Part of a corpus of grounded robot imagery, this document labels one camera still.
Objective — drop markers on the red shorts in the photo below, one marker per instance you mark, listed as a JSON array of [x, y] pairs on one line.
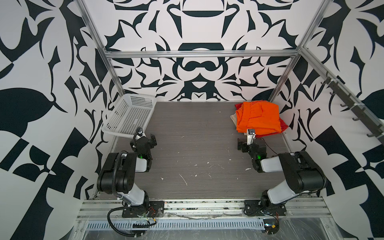
[[283, 124]]

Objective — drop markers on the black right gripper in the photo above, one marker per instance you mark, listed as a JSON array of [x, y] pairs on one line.
[[245, 148]]

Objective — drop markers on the orange shorts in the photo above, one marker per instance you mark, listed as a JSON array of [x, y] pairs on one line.
[[258, 118]]

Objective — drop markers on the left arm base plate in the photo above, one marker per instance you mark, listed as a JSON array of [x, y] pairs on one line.
[[151, 209]]

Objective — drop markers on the aluminium frame horizontal bar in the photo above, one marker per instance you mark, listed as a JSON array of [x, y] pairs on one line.
[[199, 54]]

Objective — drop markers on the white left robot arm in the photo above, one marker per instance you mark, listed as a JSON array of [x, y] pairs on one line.
[[117, 176]]

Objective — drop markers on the aluminium mounting rail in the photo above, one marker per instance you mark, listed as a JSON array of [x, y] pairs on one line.
[[206, 208]]

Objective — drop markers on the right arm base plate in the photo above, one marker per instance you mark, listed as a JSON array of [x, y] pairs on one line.
[[263, 208]]

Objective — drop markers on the white plastic laundry basket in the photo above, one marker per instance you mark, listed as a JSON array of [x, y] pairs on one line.
[[131, 111]]

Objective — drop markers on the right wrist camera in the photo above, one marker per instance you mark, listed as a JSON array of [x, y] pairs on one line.
[[250, 136]]

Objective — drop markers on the beige shorts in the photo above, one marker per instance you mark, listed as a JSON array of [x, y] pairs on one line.
[[234, 119]]

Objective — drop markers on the black hook rack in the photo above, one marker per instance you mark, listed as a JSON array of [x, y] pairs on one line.
[[361, 111]]

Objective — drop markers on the white slotted cable duct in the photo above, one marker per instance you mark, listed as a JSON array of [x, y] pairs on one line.
[[186, 224]]

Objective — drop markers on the aluminium frame post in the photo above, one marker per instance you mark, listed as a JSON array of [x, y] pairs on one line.
[[86, 16], [313, 25]]

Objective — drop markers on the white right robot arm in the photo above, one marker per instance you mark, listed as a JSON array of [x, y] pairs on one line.
[[302, 176]]

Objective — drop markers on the aluminium frame right side bar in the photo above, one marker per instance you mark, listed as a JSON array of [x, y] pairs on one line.
[[316, 64]]

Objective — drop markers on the aluminium frame left post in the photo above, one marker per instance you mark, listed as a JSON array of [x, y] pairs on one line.
[[86, 16]]

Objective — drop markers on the aluminium frame right post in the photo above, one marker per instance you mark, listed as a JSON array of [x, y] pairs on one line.
[[313, 25]]

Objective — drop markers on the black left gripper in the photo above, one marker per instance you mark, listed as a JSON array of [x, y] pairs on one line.
[[151, 141]]

